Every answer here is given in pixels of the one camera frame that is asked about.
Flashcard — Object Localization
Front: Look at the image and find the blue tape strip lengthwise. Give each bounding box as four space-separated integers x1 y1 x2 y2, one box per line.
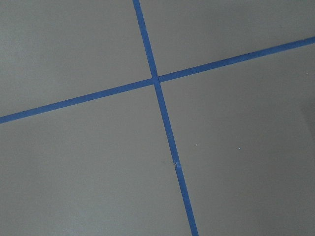
133 0 199 236

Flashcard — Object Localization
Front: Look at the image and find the blue tape strip crosswise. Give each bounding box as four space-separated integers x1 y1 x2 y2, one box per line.
0 37 315 124

